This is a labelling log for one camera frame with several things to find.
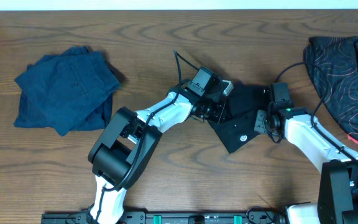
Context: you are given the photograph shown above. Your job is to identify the black red patterned garment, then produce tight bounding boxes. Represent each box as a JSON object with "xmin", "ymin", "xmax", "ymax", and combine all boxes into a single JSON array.
[{"xmin": 303, "ymin": 36, "xmax": 358, "ymax": 143}]

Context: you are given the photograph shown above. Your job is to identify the black Sydro t-shirt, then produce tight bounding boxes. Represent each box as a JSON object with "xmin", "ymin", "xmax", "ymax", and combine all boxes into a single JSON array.
[{"xmin": 209, "ymin": 82, "xmax": 269, "ymax": 154}]

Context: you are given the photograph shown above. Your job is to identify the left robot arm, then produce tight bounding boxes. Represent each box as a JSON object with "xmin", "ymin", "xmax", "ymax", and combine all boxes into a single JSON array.
[{"xmin": 86, "ymin": 67, "xmax": 233, "ymax": 223}]

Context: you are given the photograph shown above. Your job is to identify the folded navy blue shorts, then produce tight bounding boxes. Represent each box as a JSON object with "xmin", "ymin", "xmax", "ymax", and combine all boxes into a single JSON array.
[{"xmin": 14, "ymin": 46, "xmax": 120, "ymax": 136}]

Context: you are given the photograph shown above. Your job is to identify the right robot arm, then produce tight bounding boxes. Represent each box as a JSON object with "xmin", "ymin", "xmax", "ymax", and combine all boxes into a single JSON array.
[{"xmin": 254, "ymin": 83, "xmax": 358, "ymax": 223}]

